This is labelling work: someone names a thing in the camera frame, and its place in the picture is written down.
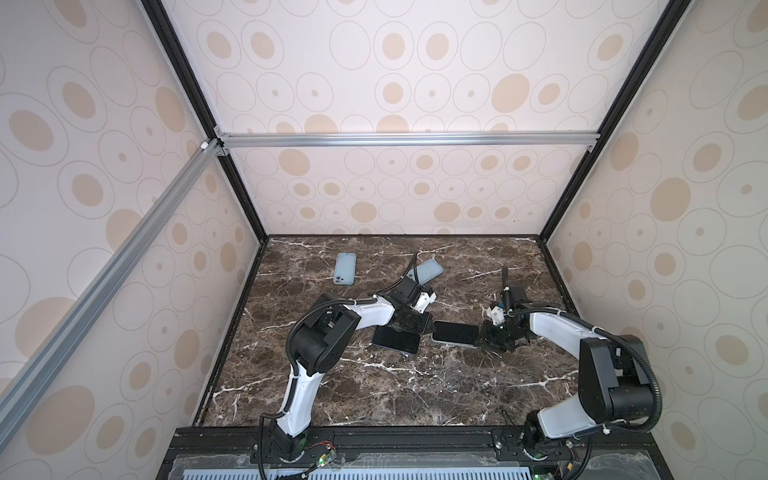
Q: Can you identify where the pink phone black screen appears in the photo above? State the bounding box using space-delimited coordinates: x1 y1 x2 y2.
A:
431 320 481 346

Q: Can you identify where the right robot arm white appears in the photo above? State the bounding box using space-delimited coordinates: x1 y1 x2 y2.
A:
477 266 663 460

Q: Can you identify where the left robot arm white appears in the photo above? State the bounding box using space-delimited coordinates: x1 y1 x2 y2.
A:
259 254 436 461

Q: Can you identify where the blue phone black screen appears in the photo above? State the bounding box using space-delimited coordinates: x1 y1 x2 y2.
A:
372 326 421 355

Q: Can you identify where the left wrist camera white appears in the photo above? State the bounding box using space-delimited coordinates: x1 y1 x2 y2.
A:
413 291 436 314

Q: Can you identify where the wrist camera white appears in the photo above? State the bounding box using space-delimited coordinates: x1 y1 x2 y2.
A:
485 305 506 326
413 291 436 314

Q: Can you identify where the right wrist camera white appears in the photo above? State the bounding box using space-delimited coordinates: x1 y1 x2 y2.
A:
485 305 506 326

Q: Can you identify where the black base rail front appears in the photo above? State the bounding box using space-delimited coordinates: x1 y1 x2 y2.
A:
157 425 672 479

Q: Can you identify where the silver aluminium rail back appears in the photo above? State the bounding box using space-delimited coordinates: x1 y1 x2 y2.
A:
221 131 600 149

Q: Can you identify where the silver aluminium rail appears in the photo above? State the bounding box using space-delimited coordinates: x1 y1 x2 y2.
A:
1 138 222 448
221 131 600 149

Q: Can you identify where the black corner frame post left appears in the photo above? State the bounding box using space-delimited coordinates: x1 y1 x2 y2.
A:
140 0 269 242

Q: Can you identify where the black corner frame post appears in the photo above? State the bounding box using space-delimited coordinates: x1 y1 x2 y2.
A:
538 0 692 242
140 0 269 242

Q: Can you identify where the black corner frame post right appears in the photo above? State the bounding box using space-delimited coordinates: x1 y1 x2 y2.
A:
538 0 692 242

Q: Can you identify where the silver aluminium rail left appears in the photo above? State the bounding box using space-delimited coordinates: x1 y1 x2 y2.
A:
1 138 222 448

